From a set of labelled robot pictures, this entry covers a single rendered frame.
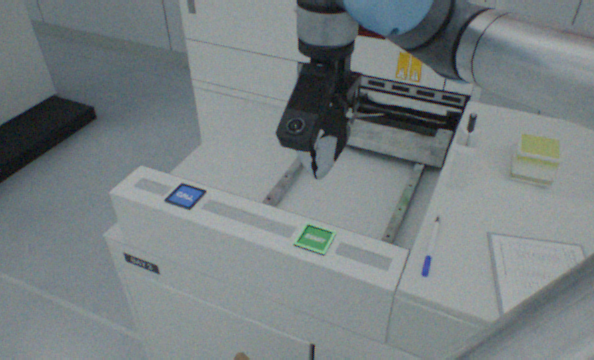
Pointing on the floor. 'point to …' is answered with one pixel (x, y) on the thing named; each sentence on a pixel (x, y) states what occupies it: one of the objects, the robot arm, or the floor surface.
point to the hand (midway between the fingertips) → (315, 174)
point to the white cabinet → (227, 318)
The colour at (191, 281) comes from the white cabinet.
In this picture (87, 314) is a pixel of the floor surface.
